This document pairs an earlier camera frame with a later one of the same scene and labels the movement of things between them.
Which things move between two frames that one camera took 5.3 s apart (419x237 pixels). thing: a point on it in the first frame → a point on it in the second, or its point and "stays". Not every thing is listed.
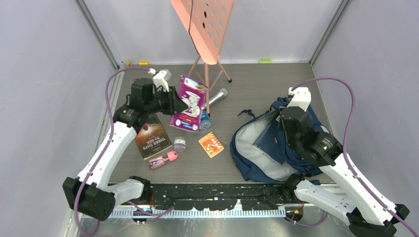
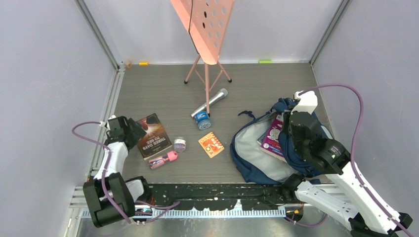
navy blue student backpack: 262,149 stays
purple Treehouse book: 193,94 → 271,143
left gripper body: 160,102 → 127,132
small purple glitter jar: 180,145 stays
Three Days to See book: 152,138 stays
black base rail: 213,196 stays
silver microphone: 222,94 stays
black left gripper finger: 176,103 → 137,131
